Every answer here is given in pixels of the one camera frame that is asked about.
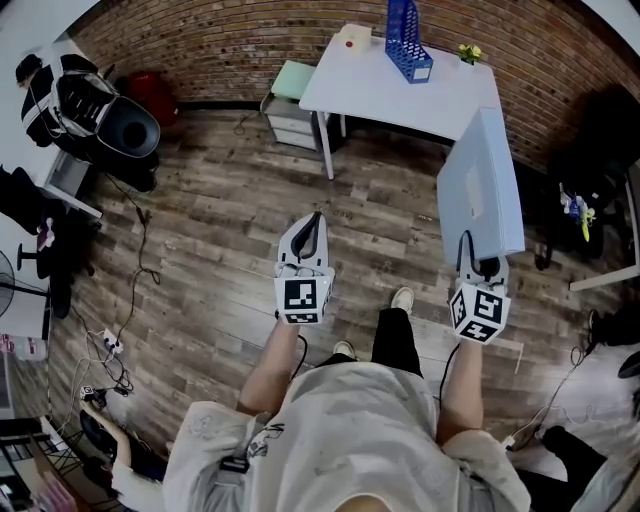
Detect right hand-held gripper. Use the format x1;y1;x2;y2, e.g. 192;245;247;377
446;230;512;347

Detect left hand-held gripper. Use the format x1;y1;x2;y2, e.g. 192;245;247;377
273;211;337;327

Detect light blue folder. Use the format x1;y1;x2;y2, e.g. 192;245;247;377
436;106;526;269

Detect blue mesh file holder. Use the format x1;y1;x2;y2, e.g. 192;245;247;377
384;0;435;85

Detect person's left forearm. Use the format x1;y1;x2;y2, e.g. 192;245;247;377
238;319;305;416

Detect person's right forearm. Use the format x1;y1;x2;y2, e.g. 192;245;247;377
435;335;485;446

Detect beige desk organizer box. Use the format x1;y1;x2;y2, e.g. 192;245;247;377
333;23;372;53

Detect person's right white shoe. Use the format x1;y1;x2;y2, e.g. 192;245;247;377
390;286;416;316

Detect white table leg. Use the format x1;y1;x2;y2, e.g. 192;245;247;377
317;112;335;180

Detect person's black trousers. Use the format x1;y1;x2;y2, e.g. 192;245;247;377
314;307;424;379

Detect yellow-green toy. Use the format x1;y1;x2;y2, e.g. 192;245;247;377
558;182;597;244

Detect grey drawer cabinet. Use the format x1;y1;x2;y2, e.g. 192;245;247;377
263;94;321;151

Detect person's off-white shirt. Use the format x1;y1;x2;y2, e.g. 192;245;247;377
163;362;531;512

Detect red bag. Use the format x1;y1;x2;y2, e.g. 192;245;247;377
127;71;180;127

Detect open black backpack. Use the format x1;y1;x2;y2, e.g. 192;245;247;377
14;53;162;162

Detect black standing fan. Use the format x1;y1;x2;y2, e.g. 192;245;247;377
0;249;17;319

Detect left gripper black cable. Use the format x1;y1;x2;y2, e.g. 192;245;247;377
296;333;309;384

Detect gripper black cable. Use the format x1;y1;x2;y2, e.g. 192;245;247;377
437;342;462;404
296;333;309;384

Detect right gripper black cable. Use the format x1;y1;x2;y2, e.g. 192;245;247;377
437;342;462;404

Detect long black floor cable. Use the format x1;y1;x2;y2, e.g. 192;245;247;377
103;172;162;351

